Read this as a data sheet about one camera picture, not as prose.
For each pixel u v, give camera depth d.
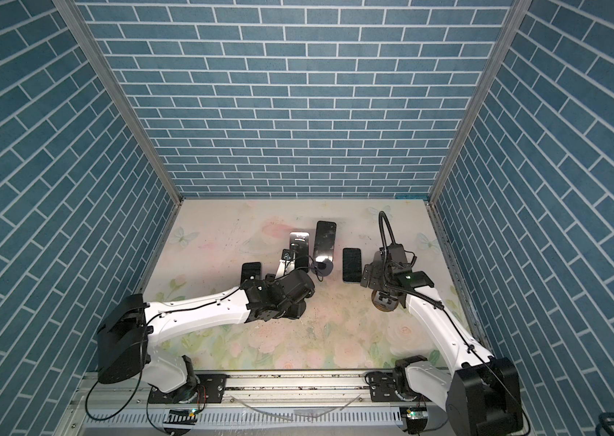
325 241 0.93
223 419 0.77
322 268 1.01
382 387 0.74
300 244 0.92
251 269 1.04
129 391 1.23
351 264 1.00
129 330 0.46
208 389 0.73
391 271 0.64
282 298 0.60
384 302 0.86
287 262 0.70
